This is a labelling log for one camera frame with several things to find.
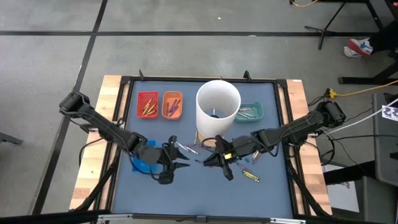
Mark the orange plastic bin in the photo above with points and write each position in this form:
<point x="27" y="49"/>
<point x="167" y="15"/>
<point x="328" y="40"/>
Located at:
<point x="172" y="93"/>

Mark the round wooden lamp base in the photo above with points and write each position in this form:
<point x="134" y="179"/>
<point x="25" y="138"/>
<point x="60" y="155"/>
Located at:
<point x="206" y="142"/>

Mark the red plastic basket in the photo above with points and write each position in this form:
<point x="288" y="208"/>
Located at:
<point x="141" y="95"/>

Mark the grey cabinet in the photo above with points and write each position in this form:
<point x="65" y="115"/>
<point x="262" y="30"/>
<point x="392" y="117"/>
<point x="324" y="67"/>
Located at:
<point x="385" y="149"/>

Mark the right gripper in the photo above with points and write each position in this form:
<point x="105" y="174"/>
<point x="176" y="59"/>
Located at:
<point x="239" y="147"/>

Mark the black tripod stand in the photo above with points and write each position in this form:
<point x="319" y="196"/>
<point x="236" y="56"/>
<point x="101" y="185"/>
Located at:
<point x="324" y="31"/>

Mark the black clamp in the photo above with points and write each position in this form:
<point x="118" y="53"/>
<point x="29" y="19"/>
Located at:
<point x="247" y="75"/>
<point x="141" y="75"/>

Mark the yellow green crayon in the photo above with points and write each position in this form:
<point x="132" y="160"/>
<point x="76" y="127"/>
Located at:
<point x="250" y="175"/>

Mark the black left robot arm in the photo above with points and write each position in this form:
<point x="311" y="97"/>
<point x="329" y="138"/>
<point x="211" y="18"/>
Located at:
<point x="99" y="123"/>

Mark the blue plastic basket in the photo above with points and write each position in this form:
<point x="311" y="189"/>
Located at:
<point x="138" y="169"/>

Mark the person's leg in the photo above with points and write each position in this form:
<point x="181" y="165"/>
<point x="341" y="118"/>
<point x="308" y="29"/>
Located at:
<point x="385" y="39"/>

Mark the person's shoe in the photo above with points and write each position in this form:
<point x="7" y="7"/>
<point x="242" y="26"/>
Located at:
<point x="359" y="48"/>

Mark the white crayon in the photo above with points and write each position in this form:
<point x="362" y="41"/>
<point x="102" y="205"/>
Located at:
<point x="192" y="150"/>
<point x="246" y="109"/>
<point x="249" y="114"/>
<point x="243" y="115"/>
<point x="183" y="147"/>

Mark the white lampshade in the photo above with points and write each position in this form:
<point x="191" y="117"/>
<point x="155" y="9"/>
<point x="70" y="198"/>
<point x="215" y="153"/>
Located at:
<point x="205" y="93"/>

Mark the black stand base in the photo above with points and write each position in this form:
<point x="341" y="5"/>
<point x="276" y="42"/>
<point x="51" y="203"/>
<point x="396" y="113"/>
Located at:
<point x="357" y="80"/>

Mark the aluminium rail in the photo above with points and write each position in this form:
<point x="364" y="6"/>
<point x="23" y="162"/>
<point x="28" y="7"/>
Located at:
<point x="155" y="216"/>

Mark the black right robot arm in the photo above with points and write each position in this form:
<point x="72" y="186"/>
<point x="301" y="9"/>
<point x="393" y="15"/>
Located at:
<point x="298" y="127"/>

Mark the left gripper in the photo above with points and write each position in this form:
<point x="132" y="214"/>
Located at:
<point x="152" y="155"/>

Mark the teal plastic bin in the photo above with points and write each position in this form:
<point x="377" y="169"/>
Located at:
<point x="259" y="107"/>

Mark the metal lamp pole with socket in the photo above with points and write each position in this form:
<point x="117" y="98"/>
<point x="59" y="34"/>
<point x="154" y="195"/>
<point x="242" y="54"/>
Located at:
<point x="214" y="116"/>

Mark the printed marker sheet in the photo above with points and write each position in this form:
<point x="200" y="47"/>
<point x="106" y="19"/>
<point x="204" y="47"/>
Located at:
<point x="390" y="112"/>

